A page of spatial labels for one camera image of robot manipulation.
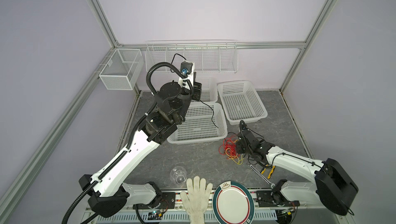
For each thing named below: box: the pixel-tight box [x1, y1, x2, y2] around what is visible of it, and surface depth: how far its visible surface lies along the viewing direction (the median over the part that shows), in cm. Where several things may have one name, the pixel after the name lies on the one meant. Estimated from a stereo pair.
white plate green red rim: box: [212, 180, 256, 224], surface depth 74 cm
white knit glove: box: [179, 176, 213, 224], surface depth 76 cm
